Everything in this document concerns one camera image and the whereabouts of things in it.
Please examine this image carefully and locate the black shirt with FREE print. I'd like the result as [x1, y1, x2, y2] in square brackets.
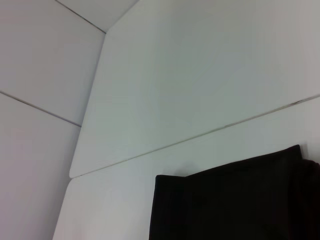
[148, 144, 320, 240]

